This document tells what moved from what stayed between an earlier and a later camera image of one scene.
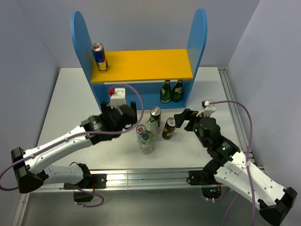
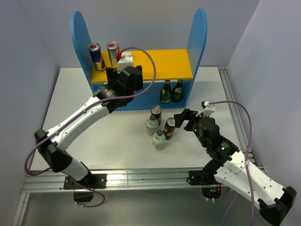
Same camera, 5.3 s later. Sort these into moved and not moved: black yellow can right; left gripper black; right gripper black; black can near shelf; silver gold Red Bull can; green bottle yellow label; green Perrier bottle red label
Moved: left gripper black; silver gold Red Bull can
Not moved: green bottle yellow label; black can near shelf; green Perrier bottle red label; black yellow can right; right gripper black
